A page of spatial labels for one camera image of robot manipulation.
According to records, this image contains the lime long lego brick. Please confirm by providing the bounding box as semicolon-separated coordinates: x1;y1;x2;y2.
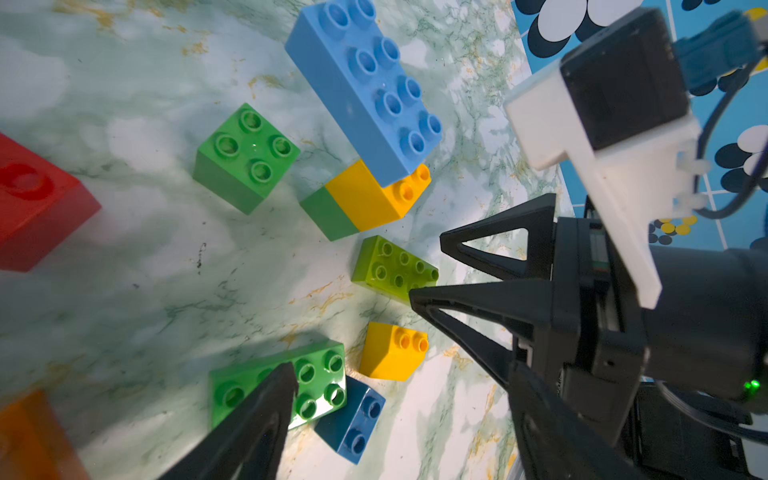
351;235;439;305

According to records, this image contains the green square lego brick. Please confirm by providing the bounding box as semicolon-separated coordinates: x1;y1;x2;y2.
192;103;301;215

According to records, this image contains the yellow square lego brick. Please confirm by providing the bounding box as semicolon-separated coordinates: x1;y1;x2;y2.
326;159;431;232

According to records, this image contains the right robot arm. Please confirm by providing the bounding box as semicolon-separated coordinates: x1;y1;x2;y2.
409;194;767;479

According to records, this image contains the small blue lego brick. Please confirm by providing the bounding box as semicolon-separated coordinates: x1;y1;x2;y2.
315;376;386;465

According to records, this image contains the yellow lego brick centre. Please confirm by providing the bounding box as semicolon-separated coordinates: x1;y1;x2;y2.
359;322;430;382

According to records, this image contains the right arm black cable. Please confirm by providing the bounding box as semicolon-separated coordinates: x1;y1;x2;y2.
671;11;768;220

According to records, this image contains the green long lego brick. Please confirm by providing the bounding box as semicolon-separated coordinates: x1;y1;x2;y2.
209;340;347;429

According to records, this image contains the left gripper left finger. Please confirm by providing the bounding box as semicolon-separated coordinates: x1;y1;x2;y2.
162;363;298;479

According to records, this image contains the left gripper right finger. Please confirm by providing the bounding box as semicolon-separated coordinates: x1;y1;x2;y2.
507;361;636;479

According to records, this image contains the light blue long lego brick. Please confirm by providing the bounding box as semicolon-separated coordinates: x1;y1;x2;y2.
285;1;443;187

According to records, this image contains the red square lego brick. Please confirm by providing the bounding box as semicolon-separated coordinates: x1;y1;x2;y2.
1;135;101;272

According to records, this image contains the orange long lego brick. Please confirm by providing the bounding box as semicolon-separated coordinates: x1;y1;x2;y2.
1;390;89;479

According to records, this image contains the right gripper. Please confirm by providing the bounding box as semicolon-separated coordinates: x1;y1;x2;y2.
409;193;649;444

